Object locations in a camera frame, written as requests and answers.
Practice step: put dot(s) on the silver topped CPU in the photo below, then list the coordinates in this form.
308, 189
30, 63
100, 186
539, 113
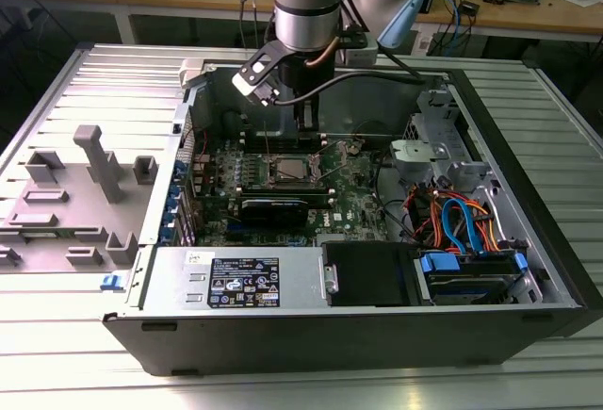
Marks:
292, 169

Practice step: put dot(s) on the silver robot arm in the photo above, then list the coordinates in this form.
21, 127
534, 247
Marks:
306, 4

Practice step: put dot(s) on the black RAM slot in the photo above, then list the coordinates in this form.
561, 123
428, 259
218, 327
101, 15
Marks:
256, 144
256, 150
256, 138
282, 188
282, 194
256, 133

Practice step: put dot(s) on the CPU socket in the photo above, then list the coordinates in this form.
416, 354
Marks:
272, 172

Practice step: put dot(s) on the silver coin cell battery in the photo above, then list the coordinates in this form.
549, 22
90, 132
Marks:
352, 148

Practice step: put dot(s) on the green motherboard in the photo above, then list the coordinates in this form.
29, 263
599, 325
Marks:
351, 179

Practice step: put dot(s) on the silver metal drive cage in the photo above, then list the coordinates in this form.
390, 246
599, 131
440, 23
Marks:
414, 153

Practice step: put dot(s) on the black graphics card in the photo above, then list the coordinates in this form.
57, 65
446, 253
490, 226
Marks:
273, 212

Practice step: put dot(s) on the blue card clip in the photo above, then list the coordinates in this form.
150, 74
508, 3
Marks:
178, 172
166, 236
173, 194
169, 215

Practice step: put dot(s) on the small black box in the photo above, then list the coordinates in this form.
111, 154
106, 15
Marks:
469, 7

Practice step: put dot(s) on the grey power supply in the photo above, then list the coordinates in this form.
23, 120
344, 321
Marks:
169, 283

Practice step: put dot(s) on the grey parts rack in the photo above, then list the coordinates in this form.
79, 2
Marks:
80, 202

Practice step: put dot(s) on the hard disk blue carrier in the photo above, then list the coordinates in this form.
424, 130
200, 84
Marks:
452, 290

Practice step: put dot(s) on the black grey PC case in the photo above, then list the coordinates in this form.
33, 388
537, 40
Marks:
282, 344

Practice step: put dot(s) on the blue plastic latch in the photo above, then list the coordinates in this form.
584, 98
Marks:
111, 282

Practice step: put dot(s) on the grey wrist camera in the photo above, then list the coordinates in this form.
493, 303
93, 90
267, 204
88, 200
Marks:
360, 55

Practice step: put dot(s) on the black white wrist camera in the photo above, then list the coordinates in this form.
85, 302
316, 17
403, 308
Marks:
249, 81

